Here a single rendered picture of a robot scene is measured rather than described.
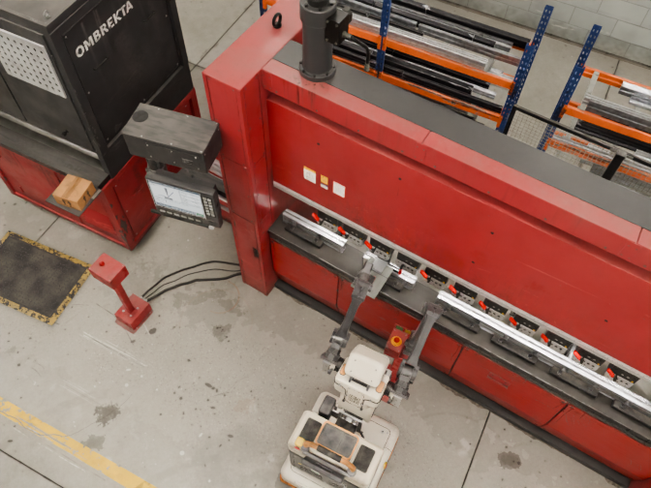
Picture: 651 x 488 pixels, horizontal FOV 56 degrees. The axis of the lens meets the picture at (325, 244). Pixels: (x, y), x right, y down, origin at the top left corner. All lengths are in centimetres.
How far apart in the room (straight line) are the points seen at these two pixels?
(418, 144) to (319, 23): 74
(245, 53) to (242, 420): 265
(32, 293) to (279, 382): 218
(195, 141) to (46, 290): 247
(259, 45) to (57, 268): 294
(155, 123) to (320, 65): 103
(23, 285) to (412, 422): 333
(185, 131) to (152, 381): 215
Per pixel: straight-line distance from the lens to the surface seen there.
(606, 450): 469
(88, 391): 512
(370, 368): 345
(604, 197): 314
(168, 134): 364
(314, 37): 316
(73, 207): 469
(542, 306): 370
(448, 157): 307
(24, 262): 582
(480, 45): 500
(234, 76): 338
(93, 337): 529
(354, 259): 432
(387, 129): 314
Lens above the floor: 458
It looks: 58 degrees down
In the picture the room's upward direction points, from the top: 2 degrees clockwise
